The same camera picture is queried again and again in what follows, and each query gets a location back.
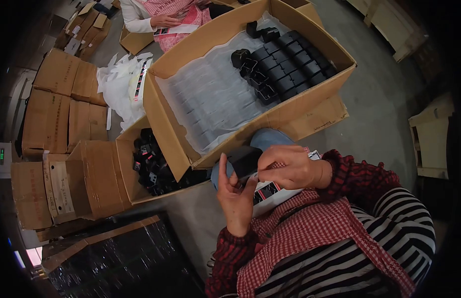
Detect person's left hand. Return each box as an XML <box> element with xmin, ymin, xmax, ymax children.
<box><xmin>216</xmin><ymin>153</ymin><xmax>259</xmax><ymax>238</ymax></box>

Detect person's right hand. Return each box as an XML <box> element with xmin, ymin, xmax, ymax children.
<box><xmin>257</xmin><ymin>145</ymin><xmax>324</xmax><ymax>191</ymax></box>

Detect person's left fingers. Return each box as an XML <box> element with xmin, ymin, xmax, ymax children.
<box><xmin>218</xmin><ymin>153</ymin><xmax>259</xmax><ymax>194</ymax></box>

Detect person's right thumb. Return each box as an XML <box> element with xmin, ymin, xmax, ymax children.
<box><xmin>258</xmin><ymin>169</ymin><xmax>289</xmax><ymax>182</ymax></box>

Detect person's right fingers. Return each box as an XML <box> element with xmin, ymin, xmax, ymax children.
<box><xmin>257</xmin><ymin>145</ymin><xmax>309</xmax><ymax>170</ymax></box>

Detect black plastic block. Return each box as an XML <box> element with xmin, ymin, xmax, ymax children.
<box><xmin>215</xmin><ymin>146</ymin><xmax>264</xmax><ymax>187</ymax></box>

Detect pile of black parts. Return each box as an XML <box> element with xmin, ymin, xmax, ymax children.
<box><xmin>132</xmin><ymin>128</ymin><xmax>211</xmax><ymax>197</ymax></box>

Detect large open cardboard box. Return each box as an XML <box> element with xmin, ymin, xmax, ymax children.
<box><xmin>143</xmin><ymin>0</ymin><xmax>357</xmax><ymax>183</ymax></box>

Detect white foam liner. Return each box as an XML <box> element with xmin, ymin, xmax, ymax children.
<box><xmin>155</xmin><ymin>11</ymin><xmax>292</xmax><ymax>155</ymax></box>

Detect rows of black blocks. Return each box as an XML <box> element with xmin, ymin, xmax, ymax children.
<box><xmin>231</xmin><ymin>20</ymin><xmax>338</xmax><ymax>106</ymax></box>

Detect small open cardboard box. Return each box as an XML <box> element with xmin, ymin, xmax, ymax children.
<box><xmin>66</xmin><ymin>115</ymin><xmax>213</xmax><ymax>221</ymax></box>

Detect person's body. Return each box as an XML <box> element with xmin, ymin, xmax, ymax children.
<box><xmin>236</xmin><ymin>186</ymin><xmax>437</xmax><ymax>298</ymax></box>

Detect red black label strip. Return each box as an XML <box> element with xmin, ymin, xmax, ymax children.
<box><xmin>133</xmin><ymin>59</ymin><xmax>152</xmax><ymax>103</ymax></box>

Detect pile of white plastic bags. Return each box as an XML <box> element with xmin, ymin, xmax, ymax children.
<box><xmin>96</xmin><ymin>52</ymin><xmax>155</xmax><ymax>133</ymax></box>

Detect black foil wrapped pallet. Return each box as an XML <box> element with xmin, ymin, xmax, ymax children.
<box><xmin>41</xmin><ymin>214</ymin><xmax>206</xmax><ymax>298</ymax></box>

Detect long white label sheet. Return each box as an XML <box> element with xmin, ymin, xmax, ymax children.
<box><xmin>153</xmin><ymin>23</ymin><xmax>200</xmax><ymax>37</ymax></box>

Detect brown cardboard box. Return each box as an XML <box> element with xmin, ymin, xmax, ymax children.
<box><xmin>281</xmin><ymin>0</ymin><xmax>325</xmax><ymax>29</ymax></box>
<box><xmin>119</xmin><ymin>25</ymin><xmax>157</xmax><ymax>56</ymax></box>

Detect stack of brown cartons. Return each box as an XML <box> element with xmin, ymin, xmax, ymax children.
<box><xmin>10</xmin><ymin>48</ymin><xmax>112</xmax><ymax>231</ymax></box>

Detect heap of open cartons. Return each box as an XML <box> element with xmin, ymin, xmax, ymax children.
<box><xmin>52</xmin><ymin>1</ymin><xmax>112</xmax><ymax>62</ymax></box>

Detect white device green display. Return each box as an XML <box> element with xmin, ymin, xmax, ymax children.
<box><xmin>0</xmin><ymin>142</ymin><xmax>12</xmax><ymax>180</ymax></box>

